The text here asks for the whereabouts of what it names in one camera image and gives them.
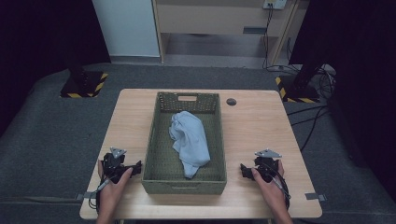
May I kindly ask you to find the person's left hand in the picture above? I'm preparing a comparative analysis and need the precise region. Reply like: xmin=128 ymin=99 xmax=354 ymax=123
xmin=97 ymin=160 xmax=134 ymax=201

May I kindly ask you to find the green woven basket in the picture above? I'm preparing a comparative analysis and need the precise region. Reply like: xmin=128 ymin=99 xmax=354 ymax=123
xmin=141 ymin=91 xmax=228 ymax=196

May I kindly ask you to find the black power strip cable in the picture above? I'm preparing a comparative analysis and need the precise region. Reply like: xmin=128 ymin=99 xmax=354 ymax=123
xmin=262 ymin=7 xmax=276 ymax=70

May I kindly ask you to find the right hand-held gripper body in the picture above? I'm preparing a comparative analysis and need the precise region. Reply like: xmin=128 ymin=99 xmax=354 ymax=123
xmin=253 ymin=148 xmax=283 ymax=184

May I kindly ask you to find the left hand-held gripper cable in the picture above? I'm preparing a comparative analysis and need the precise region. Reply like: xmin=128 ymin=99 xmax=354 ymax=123
xmin=88 ymin=176 xmax=112 ymax=214

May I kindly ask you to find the grey tape strip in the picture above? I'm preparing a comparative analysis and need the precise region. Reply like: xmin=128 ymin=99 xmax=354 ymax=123
xmin=304 ymin=192 xmax=328 ymax=202
xmin=75 ymin=191 xmax=98 ymax=202

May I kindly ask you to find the grey cabinet label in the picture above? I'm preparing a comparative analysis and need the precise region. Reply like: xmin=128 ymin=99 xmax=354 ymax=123
xmin=242 ymin=26 xmax=268 ymax=35

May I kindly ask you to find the person's right hand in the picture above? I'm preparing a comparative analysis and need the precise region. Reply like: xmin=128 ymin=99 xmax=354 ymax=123
xmin=250 ymin=160 xmax=290 ymax=205

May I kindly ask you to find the black stand base hazard striped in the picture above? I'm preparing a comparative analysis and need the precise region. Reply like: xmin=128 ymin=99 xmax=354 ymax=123
xmin=275 ymin=63 xmax=322 ymax=104
xmin=59 ymin=55 xmax=109 ymax=99

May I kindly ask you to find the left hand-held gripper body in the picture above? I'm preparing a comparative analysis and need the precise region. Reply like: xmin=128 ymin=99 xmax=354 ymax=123
xmin=102 ymin=147 xmax=130 ymax=185

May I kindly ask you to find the white panel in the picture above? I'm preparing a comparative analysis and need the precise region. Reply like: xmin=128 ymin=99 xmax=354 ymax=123
xmin=91 ymin=0 xmax=161 ymax=58

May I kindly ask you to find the right hand-held gripper cable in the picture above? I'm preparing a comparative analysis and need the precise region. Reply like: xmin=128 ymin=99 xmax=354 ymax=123
xmin=270 ymin=171 xmax=292 ymax=210

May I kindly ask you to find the black floor cable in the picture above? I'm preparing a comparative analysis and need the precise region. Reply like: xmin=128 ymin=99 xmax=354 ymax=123
xmin=286 ymin=105 xmax=329 ymax=117
xmin=300 ymin=106 xmax=327 ymax=153
xmin=290 ymin=111 xmax=330 ymax=127

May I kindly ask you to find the dark curtain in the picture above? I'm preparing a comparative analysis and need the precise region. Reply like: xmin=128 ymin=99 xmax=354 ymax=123
xmin=289 ymin=0 xmax=396 ymax=202
xmin=0 ymin=0 xmax=112 ymax=138

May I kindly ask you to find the white power strip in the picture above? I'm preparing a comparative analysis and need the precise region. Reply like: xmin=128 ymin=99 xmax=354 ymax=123
xmin=262 ymin=0 xmax=289 ymax=10

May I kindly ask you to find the hand-held gripper cable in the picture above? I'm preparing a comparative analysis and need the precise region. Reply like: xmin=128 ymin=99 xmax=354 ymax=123
xmin=270 ymin=171 xmax=292 ymax=210
xmin=88 ymin=176 xmax=112 ymax=214

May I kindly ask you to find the light blue cloth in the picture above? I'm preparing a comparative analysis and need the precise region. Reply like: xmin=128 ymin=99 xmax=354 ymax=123
xmin=168 ymin=110 xmax=211 ymax=180

